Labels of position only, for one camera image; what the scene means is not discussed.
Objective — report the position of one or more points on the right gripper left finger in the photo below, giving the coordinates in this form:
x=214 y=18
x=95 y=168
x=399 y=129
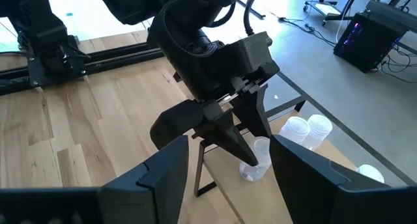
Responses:
x=153 y=194

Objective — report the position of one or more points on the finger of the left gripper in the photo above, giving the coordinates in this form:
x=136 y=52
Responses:
x=224 y=133
x=254 y=116

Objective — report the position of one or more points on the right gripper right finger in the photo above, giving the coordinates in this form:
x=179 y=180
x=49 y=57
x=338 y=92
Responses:
x=303 y=185

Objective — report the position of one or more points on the clear pill bottle white cap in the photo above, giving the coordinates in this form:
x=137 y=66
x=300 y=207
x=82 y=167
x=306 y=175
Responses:
x=294 y=129
x=257 y=168
x=319 y=128

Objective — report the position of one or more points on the blue bottle with pink pills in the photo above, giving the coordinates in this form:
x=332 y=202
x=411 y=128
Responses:
x=369 y=172

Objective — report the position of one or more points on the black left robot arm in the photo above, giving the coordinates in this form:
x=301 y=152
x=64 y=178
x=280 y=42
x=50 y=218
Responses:
x=49 y=32

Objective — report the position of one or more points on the wooden shelf with black legs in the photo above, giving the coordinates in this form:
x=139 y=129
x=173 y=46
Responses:
x=247 y=201

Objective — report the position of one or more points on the white rolling stand base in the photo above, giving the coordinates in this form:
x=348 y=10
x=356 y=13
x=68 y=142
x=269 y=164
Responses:
x=325 y=9

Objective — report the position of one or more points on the black computer tower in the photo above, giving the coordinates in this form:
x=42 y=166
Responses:
x=368 y=45

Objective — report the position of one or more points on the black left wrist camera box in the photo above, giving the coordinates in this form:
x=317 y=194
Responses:
x=251 y=54

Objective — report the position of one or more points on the black aluminium table frame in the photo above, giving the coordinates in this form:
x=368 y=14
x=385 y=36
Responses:
x=114 y=59

